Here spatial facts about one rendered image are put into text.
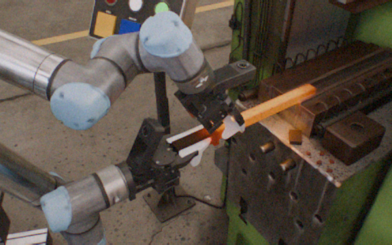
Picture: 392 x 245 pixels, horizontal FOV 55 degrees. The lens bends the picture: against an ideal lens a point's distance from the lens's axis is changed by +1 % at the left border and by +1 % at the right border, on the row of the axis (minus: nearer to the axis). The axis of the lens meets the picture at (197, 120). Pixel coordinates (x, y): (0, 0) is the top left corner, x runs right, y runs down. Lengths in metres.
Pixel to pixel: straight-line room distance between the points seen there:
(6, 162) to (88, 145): 1.60
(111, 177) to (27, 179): 0.16
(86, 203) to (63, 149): 1.64
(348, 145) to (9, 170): 0.71
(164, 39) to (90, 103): 0.15
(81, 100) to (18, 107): 2.24
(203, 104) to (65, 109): 0.29
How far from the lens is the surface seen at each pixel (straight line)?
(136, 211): 1.96
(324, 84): 1.08
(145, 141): 0.73
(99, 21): 1.32
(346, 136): 0.93
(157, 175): 0.77
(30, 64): 0.62
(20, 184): 0.80
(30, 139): 2.50
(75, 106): 0.57
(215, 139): 0.82
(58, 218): 0.73
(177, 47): 0.61
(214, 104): 0.75
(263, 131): 1.03
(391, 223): 1.18
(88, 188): 0.73
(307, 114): 0.97
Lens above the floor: 1.57
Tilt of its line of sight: 40 degrees down
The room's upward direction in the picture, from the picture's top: straight up
